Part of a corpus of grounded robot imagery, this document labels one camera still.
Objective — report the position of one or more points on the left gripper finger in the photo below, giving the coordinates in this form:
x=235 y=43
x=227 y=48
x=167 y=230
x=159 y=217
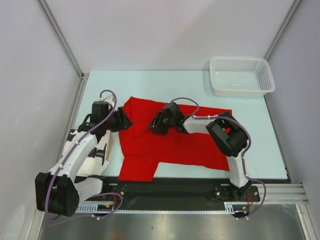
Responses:
x=123 y=119
x=120 y=128

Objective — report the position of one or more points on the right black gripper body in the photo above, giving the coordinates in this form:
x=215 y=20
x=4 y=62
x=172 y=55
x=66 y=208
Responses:
x=163 y=121

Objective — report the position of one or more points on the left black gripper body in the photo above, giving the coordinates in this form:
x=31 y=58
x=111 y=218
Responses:
x=114 y=121

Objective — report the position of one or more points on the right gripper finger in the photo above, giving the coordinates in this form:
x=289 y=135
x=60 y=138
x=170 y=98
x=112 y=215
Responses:
x=157 y=120
x=160 y=131

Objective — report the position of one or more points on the red t shirt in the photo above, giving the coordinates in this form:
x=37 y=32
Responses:
x=143 y=150

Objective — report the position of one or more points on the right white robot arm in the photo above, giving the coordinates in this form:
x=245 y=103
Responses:
x=230 y=137

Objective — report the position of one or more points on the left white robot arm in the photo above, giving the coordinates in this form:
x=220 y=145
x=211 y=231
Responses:
x=77 y=176

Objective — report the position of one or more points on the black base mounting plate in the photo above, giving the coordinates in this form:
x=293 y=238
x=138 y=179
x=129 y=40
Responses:
x=178 y=201

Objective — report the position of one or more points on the white perforated plastic basket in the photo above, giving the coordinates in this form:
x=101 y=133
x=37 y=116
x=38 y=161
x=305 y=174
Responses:
x=241 y=77

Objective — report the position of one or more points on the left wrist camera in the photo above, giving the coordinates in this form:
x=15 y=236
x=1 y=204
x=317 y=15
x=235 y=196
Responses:
x=109 y=99

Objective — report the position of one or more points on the white slotted cable duct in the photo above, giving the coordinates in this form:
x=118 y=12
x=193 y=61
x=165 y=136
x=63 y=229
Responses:
x=104 y=208

